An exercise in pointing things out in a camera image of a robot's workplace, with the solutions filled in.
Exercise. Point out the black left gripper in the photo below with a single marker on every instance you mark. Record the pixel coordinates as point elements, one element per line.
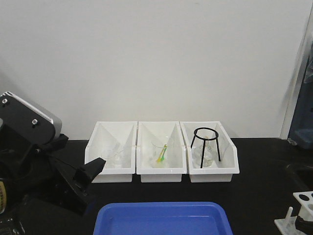
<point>28,169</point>

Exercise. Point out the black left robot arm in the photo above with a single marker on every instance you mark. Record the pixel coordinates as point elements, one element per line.
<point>10,223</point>

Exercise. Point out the white test tube rack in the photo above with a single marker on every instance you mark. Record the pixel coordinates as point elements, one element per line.
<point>302,224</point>

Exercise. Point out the clear glassware in left bin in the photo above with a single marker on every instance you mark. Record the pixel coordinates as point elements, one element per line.
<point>114,157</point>

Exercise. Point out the white left storage bin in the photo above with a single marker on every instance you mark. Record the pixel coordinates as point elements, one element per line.
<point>114,142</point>

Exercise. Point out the white storage bin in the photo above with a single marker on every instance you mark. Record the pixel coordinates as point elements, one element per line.
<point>219,171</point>
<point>149,130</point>
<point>114,142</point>

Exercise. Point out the yellow plastic spatula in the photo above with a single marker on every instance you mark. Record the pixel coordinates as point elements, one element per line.
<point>161,154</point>

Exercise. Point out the blue plastic tray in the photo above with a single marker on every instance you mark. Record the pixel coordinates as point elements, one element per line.
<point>162,218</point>

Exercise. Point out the white middle storage bin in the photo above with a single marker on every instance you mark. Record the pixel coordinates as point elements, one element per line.
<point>149,130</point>

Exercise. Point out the green plastic spatula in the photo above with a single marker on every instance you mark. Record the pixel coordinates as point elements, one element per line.
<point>163,155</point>

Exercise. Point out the clear beaker in middle bin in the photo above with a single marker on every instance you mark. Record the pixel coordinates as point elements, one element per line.
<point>162,152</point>

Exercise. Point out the clear round glass flask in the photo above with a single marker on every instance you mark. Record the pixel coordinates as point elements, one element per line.
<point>203,153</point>

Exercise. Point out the white right storage bin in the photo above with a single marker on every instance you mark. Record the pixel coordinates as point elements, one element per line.
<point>219,171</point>

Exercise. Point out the black metal tripod stand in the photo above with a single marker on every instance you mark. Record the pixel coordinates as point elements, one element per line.
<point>208,134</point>

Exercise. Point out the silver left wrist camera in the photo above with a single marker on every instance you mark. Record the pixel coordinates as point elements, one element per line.
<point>29,120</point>

